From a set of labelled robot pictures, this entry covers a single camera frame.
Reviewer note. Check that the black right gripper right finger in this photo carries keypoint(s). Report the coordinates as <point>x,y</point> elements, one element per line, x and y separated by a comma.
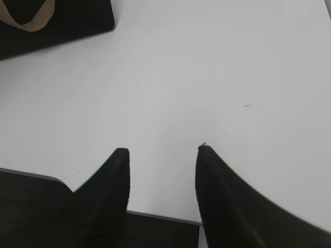
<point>234,214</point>

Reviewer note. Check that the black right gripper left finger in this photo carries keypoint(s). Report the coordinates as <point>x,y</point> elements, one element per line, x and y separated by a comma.
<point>99,206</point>

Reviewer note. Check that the black bag with tan handles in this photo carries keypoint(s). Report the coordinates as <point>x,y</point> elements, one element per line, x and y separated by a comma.
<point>28,26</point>

